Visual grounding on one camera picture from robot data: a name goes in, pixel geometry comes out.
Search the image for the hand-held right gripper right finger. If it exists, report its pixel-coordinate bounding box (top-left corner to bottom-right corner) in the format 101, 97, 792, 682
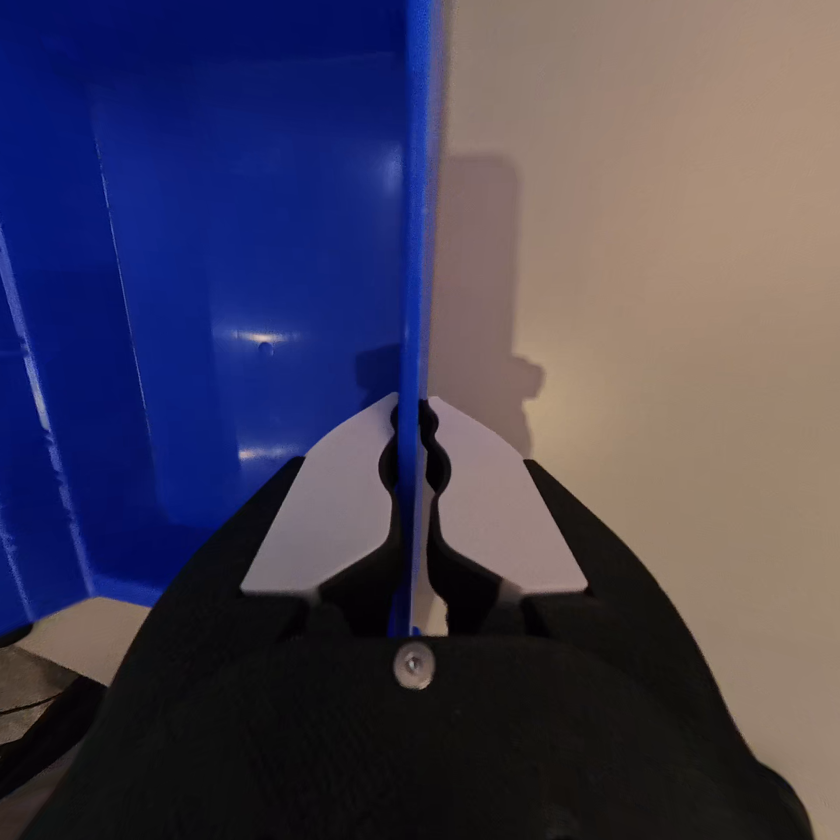
423, 395, 589, 605

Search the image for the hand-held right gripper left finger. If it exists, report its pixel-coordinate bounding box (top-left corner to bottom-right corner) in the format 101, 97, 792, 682
241, 393, 404, 605

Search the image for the blue plastic bin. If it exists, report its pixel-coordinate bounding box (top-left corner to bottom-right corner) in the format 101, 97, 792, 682
0, 0, 450, 640

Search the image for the black mat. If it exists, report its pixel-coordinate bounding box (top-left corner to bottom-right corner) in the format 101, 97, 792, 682
0, 625, 109, 799

